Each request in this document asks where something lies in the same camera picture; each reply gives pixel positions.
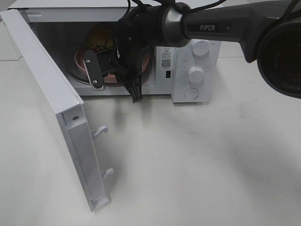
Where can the lower white timer knob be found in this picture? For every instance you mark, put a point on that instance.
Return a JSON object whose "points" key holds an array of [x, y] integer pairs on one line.
{"points": [[196, 74]]}

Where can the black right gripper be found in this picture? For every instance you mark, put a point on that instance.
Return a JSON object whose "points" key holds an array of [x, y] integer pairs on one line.
{"points": [[129, 52]]}

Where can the pink round plate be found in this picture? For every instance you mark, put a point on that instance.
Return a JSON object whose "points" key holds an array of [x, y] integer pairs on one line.
{"points": [[80, 68]]}

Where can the burger with lettuce and tomato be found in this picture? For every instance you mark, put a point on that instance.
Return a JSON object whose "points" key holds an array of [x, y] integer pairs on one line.
{"points": [[99, 37]]}

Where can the white microwave door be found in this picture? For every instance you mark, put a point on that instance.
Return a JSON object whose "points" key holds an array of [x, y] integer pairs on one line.
{"points": [[61, 107]]}

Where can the glass microwave turntable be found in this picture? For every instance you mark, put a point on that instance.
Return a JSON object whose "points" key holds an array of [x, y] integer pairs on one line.
{"points": [[110, 80]]}

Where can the white microwave oven body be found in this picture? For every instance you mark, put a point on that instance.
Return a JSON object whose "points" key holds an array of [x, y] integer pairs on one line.
{"points": [[53, 34]]}

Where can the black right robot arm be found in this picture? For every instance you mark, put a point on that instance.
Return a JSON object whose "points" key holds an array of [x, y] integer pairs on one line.
{"points": [[268, 32]]}

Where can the upper white power knob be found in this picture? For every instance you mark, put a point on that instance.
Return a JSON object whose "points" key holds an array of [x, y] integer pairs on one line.
{"points": [[200, 47]]}

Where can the round white door button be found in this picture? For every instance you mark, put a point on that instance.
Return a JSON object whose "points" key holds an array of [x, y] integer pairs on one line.
{"points": [[191, 93]]}

